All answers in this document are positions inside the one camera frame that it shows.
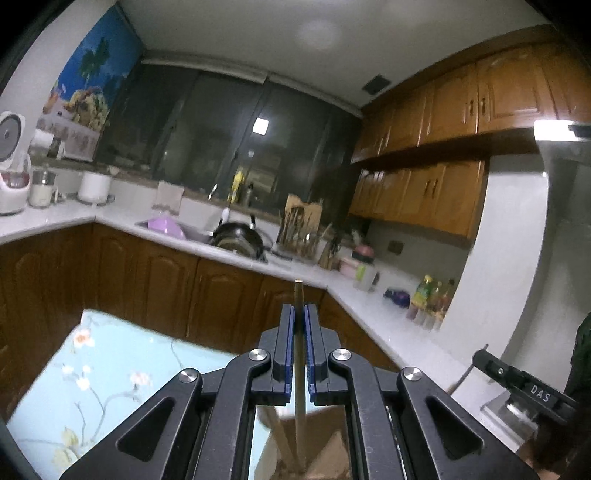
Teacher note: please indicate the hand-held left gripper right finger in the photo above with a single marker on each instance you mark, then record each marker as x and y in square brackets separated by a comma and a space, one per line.
[310, 341]

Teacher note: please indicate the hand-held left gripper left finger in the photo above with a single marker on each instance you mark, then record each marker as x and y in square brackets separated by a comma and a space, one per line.
[289, 341]

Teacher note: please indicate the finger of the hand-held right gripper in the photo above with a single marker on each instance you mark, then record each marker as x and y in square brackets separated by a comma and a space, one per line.
[521, 385]

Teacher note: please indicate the wooden utensil holder box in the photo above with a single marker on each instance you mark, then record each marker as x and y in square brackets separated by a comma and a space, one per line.
[323, 443]

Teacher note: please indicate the steel stove top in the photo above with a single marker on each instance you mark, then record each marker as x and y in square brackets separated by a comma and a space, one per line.
[498, 415]

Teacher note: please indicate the white kitchen countertop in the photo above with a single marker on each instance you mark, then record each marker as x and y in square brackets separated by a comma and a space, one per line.
[392, 323]

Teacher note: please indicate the white plastic container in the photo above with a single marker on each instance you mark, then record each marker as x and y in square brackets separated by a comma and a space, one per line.
[364, 277]

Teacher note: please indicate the dark utensil crock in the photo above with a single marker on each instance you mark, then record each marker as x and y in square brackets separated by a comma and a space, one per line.
[328, 254]

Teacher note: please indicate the purple dish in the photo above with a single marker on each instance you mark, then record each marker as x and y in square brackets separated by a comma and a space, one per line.
[398, 297]

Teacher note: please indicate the pink lidded pot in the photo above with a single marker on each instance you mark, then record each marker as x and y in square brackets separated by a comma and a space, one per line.
[363, 252]

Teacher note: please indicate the red-label condiment bottle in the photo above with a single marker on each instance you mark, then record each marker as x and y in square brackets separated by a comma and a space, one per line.
[449, 300]

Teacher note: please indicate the black wok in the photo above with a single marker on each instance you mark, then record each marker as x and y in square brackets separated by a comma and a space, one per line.
[238, 237]

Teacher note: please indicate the yellow-cap condiment bottle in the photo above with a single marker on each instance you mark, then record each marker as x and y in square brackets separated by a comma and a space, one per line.
[422, 295]

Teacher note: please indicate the wooden knife rack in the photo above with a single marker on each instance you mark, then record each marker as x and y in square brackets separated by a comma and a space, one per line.
[300, 217]

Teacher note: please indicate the brown wooden base cabinets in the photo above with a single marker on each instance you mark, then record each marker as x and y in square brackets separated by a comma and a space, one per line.
[161, 286]

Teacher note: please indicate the yellow dish soap bottle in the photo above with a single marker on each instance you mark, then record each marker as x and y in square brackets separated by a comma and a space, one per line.
[238, 184]

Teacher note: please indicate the purple plastic basin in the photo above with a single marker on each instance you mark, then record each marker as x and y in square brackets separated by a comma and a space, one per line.
[166, 227]

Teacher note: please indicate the sink faucet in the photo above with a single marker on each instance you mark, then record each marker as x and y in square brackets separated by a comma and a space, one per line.
[212, 190]

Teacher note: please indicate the blue floral tablecloth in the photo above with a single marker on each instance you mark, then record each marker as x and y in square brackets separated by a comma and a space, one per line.
[115, 369]

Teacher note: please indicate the dark kitchen window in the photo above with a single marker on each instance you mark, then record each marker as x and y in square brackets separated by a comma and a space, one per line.
[207, 129]

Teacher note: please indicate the steel range hood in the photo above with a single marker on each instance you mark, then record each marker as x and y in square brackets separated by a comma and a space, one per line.
[563, 131]

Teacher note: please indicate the white pot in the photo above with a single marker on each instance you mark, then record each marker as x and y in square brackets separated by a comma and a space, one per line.
[94, 187]

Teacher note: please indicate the ceiling vent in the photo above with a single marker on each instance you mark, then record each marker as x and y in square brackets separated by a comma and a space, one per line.
[376, 84]

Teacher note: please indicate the paper towel roll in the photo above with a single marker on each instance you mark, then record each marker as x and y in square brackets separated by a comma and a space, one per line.
[44, 138]

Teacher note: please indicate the white rice cooker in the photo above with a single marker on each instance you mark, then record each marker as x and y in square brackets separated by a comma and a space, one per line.
[11, 170]

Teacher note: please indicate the wall socket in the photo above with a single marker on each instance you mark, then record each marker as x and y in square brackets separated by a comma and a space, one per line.
[395, 247]

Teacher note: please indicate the low wooden wall cabinets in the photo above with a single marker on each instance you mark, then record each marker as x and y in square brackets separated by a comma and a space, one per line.
[415, 194]

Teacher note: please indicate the tropical wall poster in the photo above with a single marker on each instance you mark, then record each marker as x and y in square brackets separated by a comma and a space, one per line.
[92, 78]

